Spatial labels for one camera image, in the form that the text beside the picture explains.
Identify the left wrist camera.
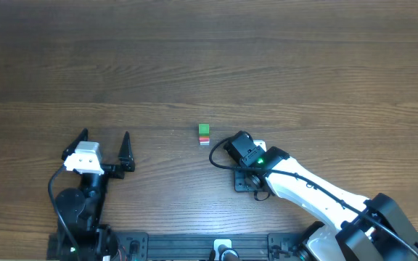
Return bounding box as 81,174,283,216
63,141,105,176

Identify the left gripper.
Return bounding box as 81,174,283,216
61,128,136,180

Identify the mounting rail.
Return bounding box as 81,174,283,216
47,231,306,261

